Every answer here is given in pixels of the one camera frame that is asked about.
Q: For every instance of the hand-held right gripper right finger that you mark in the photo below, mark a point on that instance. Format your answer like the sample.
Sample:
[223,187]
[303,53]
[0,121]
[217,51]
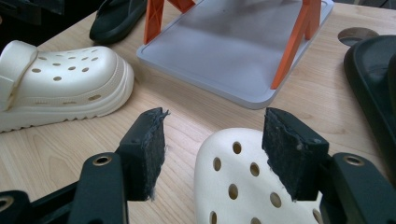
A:
[295,155]

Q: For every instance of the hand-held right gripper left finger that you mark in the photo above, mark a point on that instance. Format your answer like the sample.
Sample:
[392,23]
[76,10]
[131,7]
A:
[143,155]

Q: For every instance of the cream clog shoe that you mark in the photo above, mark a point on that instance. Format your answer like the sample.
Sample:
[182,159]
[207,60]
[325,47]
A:
[77,81]
[211,186]

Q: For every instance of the white shoe rack orange legs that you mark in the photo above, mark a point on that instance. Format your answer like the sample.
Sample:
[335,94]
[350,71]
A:
[218,62]

